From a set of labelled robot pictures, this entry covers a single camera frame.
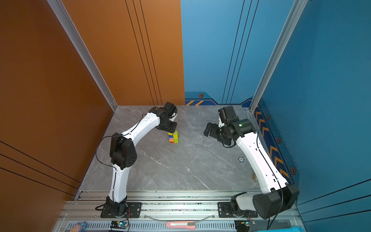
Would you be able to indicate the green circuit board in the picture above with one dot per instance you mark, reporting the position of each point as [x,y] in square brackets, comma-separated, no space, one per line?
[119,226]

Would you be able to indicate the colourful snack wrapper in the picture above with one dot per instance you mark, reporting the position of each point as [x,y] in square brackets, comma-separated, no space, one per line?
[79,227]

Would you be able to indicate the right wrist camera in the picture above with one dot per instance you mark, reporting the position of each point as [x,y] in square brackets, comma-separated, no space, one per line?
[227,115]

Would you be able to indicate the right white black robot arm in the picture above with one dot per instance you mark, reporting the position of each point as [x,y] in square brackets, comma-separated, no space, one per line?
[277,195]

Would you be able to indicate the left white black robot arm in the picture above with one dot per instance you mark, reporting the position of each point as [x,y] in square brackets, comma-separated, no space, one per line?
[123,155]

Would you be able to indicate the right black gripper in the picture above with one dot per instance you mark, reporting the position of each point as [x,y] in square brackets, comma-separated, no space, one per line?
[212,133]

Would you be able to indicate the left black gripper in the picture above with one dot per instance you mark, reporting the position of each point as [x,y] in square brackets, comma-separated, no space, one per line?
[172,129]

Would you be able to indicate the pink utility knife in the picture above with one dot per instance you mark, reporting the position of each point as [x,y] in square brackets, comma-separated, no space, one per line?
[190,225]

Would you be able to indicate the right small circuit board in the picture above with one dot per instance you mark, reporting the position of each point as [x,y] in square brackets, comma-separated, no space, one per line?
[248,223]

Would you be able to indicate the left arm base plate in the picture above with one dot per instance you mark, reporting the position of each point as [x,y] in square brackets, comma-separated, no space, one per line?
[133,209]

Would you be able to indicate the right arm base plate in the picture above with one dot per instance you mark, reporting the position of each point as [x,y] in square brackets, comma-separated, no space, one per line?
[225,210]

